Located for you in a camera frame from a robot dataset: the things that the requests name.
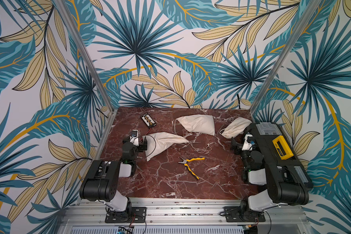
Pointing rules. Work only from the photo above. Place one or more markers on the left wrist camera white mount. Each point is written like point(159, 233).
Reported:
point(134, 137)

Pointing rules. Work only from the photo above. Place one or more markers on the black charger board with leads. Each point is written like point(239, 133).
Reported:
point(147, 119)

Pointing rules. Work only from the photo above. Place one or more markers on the black yellow toolbox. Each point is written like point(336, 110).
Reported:
point(272, 162)

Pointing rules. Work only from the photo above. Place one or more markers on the left aluminium frame post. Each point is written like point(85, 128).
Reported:
point(73, 30)

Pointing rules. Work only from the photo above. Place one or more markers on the right aluminium frame post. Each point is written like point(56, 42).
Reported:
point(301, 25)

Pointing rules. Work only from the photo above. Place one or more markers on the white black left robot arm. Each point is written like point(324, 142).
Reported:
point(101, 181)

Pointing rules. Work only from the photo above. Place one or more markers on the cream cloth bag wall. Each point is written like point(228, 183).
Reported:
point(159, 142)

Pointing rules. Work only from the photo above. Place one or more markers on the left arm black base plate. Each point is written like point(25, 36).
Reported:
point(130, 215)

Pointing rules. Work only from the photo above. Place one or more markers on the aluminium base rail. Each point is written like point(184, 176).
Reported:
point(182, 216)

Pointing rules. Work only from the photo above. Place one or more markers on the aluminium frame post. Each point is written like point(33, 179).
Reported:
point(73, 30)
point(301, 25)

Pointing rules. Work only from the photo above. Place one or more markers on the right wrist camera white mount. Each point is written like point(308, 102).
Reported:
point(249, 142)

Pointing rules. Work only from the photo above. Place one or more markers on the cream cloth soil bag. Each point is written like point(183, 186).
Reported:
point(203, 124)

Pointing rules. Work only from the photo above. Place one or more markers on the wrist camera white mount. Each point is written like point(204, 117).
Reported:
point(249, 142)
point(134, 137)

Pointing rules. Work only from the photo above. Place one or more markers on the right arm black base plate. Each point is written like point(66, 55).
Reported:
point(237, 215)

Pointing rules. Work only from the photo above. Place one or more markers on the cream cloth bag back right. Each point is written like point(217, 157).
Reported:
point(235, 128)

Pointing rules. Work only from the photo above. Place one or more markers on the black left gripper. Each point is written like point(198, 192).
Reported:
point(143, 146)

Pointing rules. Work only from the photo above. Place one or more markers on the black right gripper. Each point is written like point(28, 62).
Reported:
point(238, 145)

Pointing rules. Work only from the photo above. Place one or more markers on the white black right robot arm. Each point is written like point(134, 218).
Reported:
point(265, 199)

